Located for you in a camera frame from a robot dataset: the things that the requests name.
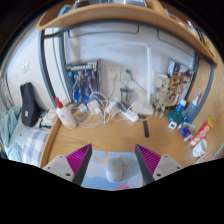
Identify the white mug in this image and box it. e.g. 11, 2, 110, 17
192, 138, 209, 158

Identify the pastel cloud print mouse pad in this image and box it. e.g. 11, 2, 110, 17
80, 149, 145, 191

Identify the colourful printed box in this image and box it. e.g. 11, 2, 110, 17
166, 59, 194, 108

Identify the teal blanket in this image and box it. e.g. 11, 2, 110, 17
0, 106, 23, 161

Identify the plaid bedding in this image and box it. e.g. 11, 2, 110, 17
23, 128, 51, 166

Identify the teal round dish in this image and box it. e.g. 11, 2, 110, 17
166, 109, 184, 126

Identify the blue spray bottle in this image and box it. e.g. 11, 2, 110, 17
182, 91, 202, 124

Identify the white bottle with red cap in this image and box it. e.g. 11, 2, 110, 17
54, 96, 78, 130

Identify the white desk lamp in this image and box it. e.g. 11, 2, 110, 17
131, 43, 155, 117

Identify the white power strip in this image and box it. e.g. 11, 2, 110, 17
120, 109, 140, 123

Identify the metal cup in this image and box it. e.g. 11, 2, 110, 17
119, 87, 135, 107

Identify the white cable bundle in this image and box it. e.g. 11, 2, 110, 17
71, 91, 126, 129

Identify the black power cable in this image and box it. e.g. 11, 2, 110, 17
125, 68, 148, 93

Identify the black bag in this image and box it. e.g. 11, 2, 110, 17
19, 82, 42, 128

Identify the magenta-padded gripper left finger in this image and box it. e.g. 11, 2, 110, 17
42, 143, 93, 186

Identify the blue tissue pack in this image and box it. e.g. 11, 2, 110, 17
178, 121, 197, 141

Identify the wooden tree figure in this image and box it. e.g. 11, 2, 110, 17
151, 77, 171, 118

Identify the blue model kit box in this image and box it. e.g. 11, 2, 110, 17
65, 59, 102, 105

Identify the grey computer mouse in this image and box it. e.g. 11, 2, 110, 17
105, 157, 125, 184

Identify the red chips can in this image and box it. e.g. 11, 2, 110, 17
188, 116, 215, 148

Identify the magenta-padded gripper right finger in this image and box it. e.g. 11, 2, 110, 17
134, 143, 184, 185

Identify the white power adapter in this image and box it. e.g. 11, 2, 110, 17
87, 99, 102, 116

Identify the wooden shelf unit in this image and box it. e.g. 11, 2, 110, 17
36, 0, 218, 64

